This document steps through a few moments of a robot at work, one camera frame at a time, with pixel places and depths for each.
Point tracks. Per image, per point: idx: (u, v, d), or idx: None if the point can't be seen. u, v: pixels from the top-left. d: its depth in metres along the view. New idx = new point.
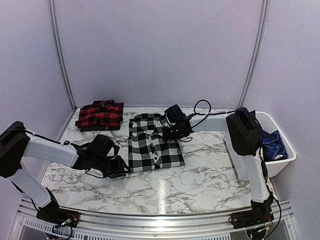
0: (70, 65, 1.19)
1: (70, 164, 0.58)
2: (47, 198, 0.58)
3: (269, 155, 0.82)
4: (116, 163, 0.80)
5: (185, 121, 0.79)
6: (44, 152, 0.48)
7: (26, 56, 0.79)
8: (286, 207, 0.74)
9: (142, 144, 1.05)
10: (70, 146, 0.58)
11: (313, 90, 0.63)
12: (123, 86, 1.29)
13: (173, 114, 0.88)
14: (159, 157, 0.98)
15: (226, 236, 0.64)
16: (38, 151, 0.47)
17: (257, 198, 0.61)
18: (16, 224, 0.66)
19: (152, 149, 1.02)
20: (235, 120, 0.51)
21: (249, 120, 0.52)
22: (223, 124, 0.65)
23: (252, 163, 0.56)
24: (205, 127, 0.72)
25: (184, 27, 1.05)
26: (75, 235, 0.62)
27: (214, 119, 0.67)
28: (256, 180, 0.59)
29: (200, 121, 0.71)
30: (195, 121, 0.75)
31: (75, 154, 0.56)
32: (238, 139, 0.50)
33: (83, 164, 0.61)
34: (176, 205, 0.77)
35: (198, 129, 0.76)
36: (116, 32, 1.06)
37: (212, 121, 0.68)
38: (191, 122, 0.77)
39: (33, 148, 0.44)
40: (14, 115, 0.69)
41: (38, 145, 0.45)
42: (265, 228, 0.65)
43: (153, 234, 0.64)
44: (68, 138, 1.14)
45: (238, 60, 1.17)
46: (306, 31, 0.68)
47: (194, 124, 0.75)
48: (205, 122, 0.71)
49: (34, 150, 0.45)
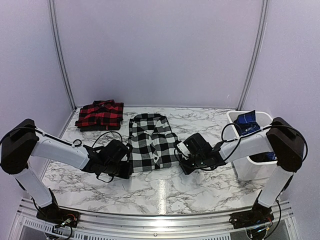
0: (70, 65, 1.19)
1: (81, 166, 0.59)
2: (48, 199, 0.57)
3: (269, 155, 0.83)
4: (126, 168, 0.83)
5: (214, 153, 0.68)
6: (53, 153, 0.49)
7: (26, 56, 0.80)
8: (286, 207, 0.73)
9: (141, 145, 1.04)
10: (82, 148, 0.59)
11: (313, 89, 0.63)
12: (124, 87, 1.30)
13: (196, 144, 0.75)
14: (159, 157, 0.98)
15: (226, 236, 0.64)
16: (48, 152, 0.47)
17: (266, 203, 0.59)
18: (16, 224, 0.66)
19: (152, 149, 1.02)
20: (288, 141, 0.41)
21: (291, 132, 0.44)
22: (261, 145, 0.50)
23: (285, 175, 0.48)
24: (239, 154, 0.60)
25: (184, 26, 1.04)
26: (75, 235, 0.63)
27: (250, 144, 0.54)
28: (272, 187, 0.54)
29: (233, 149, 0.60)
30: (226, 151, 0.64)
31: (86, 158, 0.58)
32: (289, 161, 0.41)
33: (94, 167, 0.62)
34: (176, 205, 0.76)
35: (232, 159, 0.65)
36: (116, 32, 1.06)
37: (246, 146, 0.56)
38: (222, 153, 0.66)
39: (42, 148, 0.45)
40: (14, 115, 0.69)
41: (47, 146, 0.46)
42: (265, 228, 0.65)
43: (153, 234, 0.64)
44: (68, 138, 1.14)
45: (238, 60, 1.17)
46: (307, 30, 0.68)
47: (227, 155, 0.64)
48: (238, 149, 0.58)
49: (43, 150, 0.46)
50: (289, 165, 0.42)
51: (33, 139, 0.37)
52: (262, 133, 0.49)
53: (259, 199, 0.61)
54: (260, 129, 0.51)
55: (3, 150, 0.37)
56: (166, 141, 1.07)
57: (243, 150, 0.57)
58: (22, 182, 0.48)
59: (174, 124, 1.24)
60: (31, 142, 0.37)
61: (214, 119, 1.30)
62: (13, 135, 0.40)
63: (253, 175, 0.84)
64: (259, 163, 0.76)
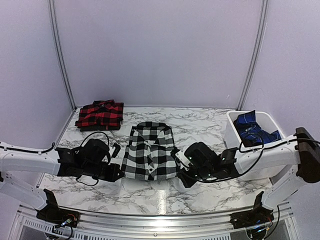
0: (70, 65, 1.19)
1: (56, 173, 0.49)
2: (43, 201, 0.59)
3: None
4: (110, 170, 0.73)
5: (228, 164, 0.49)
6: (20, 166, 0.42)
7: (26, 56, 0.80)
8: (286, 207, 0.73)
9: (138, 155, 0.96)
10: (54, 152, 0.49)
11: (312, 89, 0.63)
12: (124, 87, 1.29)
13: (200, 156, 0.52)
14: (154, 169, 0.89)
15: (226, 236, 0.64)
16: (13, 165, 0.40)
17: (268, 205, 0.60)
18: (16, 225, 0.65)
19: (149, 160, 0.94)
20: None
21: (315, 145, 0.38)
22: (290, 159, 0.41)
23: (297, 183, 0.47)
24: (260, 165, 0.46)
25: (184, 26, 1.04)
26: (75, 235, 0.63)
27: (276, 155, 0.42)
28: (279, 190, 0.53)
29: (253, 163, 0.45)
30: (244, 164, 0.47)
31: (56, 164, 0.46)
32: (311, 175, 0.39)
33: (69, 171, 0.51)
34: (176, 205, 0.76)
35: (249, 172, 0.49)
36: (116, 32, 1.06)
37: (270, 158, 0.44)
38: (238, 165, 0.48)
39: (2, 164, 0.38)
40: (14, 115, 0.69)
41: (9, 160, 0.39)
42: (265, 228, 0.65)
43: (153, 234, 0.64)
44: (68, 138, 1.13)
45: (238, 60, 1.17)
46: (306, 30, 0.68)
47: (245, 169, 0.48)
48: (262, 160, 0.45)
49: (6, 166, 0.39)
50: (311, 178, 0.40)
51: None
52: (289, 147, 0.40)
53: (263, 203, 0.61)
54: (285, 141, 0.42)
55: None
56: (165, 154, 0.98)
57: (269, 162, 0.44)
58: (9, 192, 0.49)
59: (174, 124, 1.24)
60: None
61: (214, 119, 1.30)
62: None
63: (253, 175, 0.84)
64: None
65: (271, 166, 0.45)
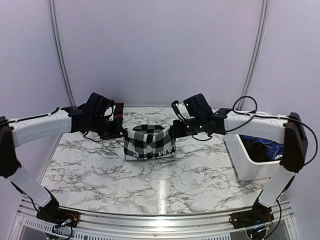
0: (70, 65, 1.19)
1: (72, 128, 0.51)
2: (47, 196, 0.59)
3: (269, 155, 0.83)
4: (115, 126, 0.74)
5: (218, 119, 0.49)
6: (39, 131, 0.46)
7: (26, 57, 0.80)
8: (286, 207, 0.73)
9: (138, 151, 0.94)
10: (61, 111, 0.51)
11: (312, 89, 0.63)
12: (124, 87, 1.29)
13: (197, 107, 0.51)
14: None
15: (226, 236, 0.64)
16: (28, 134, 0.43)
17: (265, 202, 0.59)
18: (16, 224, 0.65)
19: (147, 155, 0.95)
20: (301, 142, 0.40)
21: (303, 132, 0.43)
22: (271, 134, 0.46)
23: (285, 175, 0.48)
24: (242, 131, 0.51)
25: (184, 26, 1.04)
26: (75, 235, 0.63)
27: (260, 124, 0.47)
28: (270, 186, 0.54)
29: (241, 124, 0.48)
30: (234, 122, 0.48)
31: (67, 118, 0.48)
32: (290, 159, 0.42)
33: (81, 123, 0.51)
34: (176, 205, 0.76)
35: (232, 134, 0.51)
36: (116, 32, 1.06)
37: (255, 126, 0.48)
38: (227, 123, 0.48)
39: (23, 133, 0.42)
40: (14, 115, 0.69)
41: (26, 129, 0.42)
42: (265, 228, 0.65)
43: (153, 234, 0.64)
44: (68, 138, 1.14)
45: (238, 60, 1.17)
46: (306, 30, 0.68)
47: (232, 128, 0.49)
48: (250, 125, 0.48)
49: (27, 134, 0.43)
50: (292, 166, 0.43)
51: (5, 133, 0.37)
52: (278, 121, 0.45)
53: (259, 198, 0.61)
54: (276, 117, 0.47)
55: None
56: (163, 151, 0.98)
57: (253, 128, 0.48)
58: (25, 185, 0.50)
59: None
60: (9, 135, 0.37)
61: None
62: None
63: (253, 175, 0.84)
64: (259, 163, 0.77)
65: (250, 133, 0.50)
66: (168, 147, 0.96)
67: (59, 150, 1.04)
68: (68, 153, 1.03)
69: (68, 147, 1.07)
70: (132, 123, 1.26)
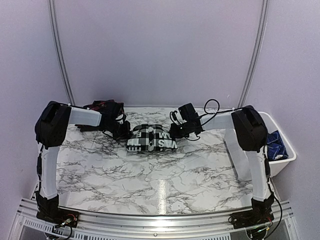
0: (70, 65, 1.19)
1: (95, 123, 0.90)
2: (54, 190, 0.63)
3: (269, 155, 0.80)
4: (125, 129, 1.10)
5: (197, 120, 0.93)
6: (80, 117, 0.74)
7: (26, 56, 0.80)
8: (287, 207, 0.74)
9: (141, 131, 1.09)
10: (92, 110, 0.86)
11: (313, 88, 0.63)
12: (124, 87, 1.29)
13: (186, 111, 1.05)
14: (153, 145, 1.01)
15: (226, 236, 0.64)
16: (76, 117, 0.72)
17: (258, 195, 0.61)
18: (16, 224, 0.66)
19: (150, 137, 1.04)
20: (249, 125, 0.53)
21: (256, 118, 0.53)
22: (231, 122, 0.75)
23: (252, 156, 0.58)
24: (213, 124, 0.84)
25: (184, 26, 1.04)
26: (75, 235, 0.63)
27: (221, 117, 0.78)
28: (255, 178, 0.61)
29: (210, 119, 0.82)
30: (205, 119, 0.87)
31: (97, 114, 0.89)
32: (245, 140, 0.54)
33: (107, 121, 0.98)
34: (176, 205, 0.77)
35: (206, 127, 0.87)
36: (116, 32, 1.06)
37: (220, 118, 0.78)
38: (202, 120, 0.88)
39: (75, 114, 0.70)
40: (14, 115, 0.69)
41: (77, 112, 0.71)
42: (265, 228, 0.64)
43: (153, 234, 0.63)
44: (68, 138, 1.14)
45: (238, 60, 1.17)
46: (306, 30, 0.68)
47: (204, 121, 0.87)
48: (214, 119, 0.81)
49: (75, 116, 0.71)
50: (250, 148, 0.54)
51: (67, 109, 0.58)
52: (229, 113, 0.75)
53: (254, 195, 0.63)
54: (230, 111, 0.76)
55: (46, 127, 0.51)
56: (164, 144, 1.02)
57: (217, 121, 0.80)
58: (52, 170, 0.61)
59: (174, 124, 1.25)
60: (67, 111, 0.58)
61: None
62: (44, 117, 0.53)
63: None
64: None
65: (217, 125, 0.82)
66: (167, 134, 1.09)
67: (58, 151, 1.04)
68: (68, 153, 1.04)
69: (68, 147, 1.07)
70: (132, 123, 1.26)
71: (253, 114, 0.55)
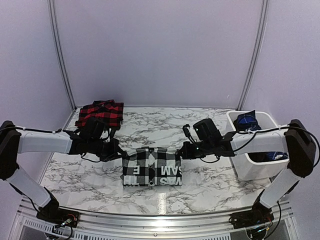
0: (70, 65, 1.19)
1: (69, 151, 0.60)
2: (47, 197, 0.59)
3: (269, 155, 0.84)
4: (112, 146, 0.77)
5: (225, 142, 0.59)
6: (39, 145, 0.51)
7: (27, 57, 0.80)
8: (287, 207, 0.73)
9: (139, 163, 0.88)
10: (63, 133, 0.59)
11: (312, 88, 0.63)
12: (124, 87, 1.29)
13: (206, 131, 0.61)
14: (154, 184, 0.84)
15: (226, 236, 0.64)
16: (34, 145, 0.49)
17: (266, 202, 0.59)
18: (16, 224, 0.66)
19: (150, 173, 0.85)
20: (306, 147, 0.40)
21: (307, 136, 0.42)
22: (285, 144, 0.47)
23: (289, 177, 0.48)
24: (252, 148, 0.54)
25: (184, 26, 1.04)
26: (75, 235, 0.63)
27: (266, 139, 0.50)
28: (272, 189, 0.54)
29: (248, 143, 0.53)
30: (239, 142, 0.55)
31: (69, 140, 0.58)
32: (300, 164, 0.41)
33: (79, 147, 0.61)
34: (176, 205, 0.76)
35: (240, 153, 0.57)
36: (116, 32, 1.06)
37: (264, 140, 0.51)
38: (234, 144, 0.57)
39: (26, 142, 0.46)
40: (15, 115, 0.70)
41: (31, 138, 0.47)
42: (265, 228, 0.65)
43: (153, 234, 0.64)
44: None
45: (238, 60, 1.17)
46: (306, 31, 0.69)
47: (239, 146, 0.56)
48: (254, 142, 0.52)
49: (28, 144, 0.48)
50: (297, 170, 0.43)
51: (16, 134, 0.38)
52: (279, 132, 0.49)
53: (260, 199, 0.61)
54: (277, 128, 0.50)
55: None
56: (167, 179, 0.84)
57: (259, 144, 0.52)
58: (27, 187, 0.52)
59: (174, 124, 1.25)
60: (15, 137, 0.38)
61: (214, 119, 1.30)
62: None
63: (253, 175, 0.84)
64: (259, 163, 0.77)
65: (259, 148, 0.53)
66: (172, 166, 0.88)
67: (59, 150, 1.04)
68: None
69: None
70: (133, 123, 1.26)
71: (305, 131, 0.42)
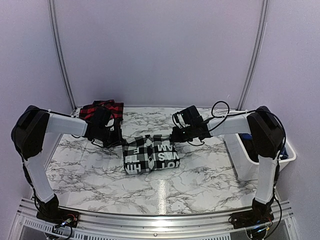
0: (70, 65, 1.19)
1: (84, 134, 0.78)
2: (50, 192, 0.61)
3: None
4: (116, 134, 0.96)
5: (203, 125, 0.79)
6: (62, 126, 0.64)
7: (26, 57, 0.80)
8: (287, 207, 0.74)
9: (138, 146, 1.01)
10: (78, 118, 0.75)
11: (313, 88, 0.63)
12: (124, 87, 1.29)
13: (190, 115, 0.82)
14: (153, 160, 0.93)
15: (226, 236, 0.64)
16: (59, 125, 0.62)
17: (261, 198, 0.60)
18: (16, 224, 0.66)
19: (149, 151, 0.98)
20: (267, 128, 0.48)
21: (273, 120, 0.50)
22: (243, 125, 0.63)
23: (267, 162, 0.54)
24: (223, 129, 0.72)
25: (184, 26, 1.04)
26: (75, 235, 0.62)
27: (234, 121, 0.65)
28: (262, 183, 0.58)
29: (219, 124, 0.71)
30: (212, 124, 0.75)
31: (84, 123, 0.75)
32: (263, 145, 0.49)
33: (92, 131, 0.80)
34: (176, 205, 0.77)
35: (215, 133, 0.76)
36: (116, 32, 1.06)
37: (232, 122, 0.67)
38: (209, 125, 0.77)
39: (54, 122, 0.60)
40: (14, 115, 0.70)
41: (57, 119, 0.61)
42: (265, 228, 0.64)
43: (153, 234, 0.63)
44: (68, 138, 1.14)
45: (238, 60, 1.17)
46: (307, 30, 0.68)
47: (212, 127, 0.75)
48: (224, 124, 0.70)
49: (55, 124, 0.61)
50: (264, 151, 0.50)
51: (45, 114, 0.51)
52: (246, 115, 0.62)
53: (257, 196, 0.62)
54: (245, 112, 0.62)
55: (18, 139, 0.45)
56: (164, 156, 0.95)
57: (228, 126, 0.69)
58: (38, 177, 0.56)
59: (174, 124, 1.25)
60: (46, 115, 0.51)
61: None
62: (22, 122, 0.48)
63: (253, 175, 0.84)
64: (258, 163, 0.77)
65: (230, 130, 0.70)
66: (167, 145, 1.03)
67: (59, 150, 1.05)
68: (68, 153, 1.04)
69: (68, 147, 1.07)
70: (133, 123, 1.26)
71: (270, 116, 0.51)
